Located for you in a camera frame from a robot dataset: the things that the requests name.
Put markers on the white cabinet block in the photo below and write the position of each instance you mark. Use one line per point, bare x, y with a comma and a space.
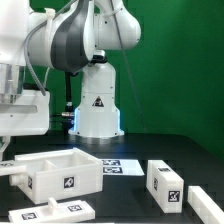
165, 185

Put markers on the white cabinet box body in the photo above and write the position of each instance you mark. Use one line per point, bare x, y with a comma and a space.
59, 174

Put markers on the white cabinet door panel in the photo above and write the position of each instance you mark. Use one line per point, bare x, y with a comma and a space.
10, 168

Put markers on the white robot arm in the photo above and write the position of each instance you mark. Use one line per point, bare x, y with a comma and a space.
73, 40

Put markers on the white bar piece right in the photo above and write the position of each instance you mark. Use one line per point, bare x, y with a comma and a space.
207, 210

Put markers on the black camera on stand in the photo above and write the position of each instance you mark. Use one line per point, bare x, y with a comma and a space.
68, 115

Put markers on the white marker sheet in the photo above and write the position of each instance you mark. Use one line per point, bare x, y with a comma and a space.
122, 167

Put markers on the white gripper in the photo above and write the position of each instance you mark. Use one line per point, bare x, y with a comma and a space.
28, 115

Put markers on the white door panel front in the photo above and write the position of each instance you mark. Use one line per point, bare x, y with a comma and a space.
54, 212

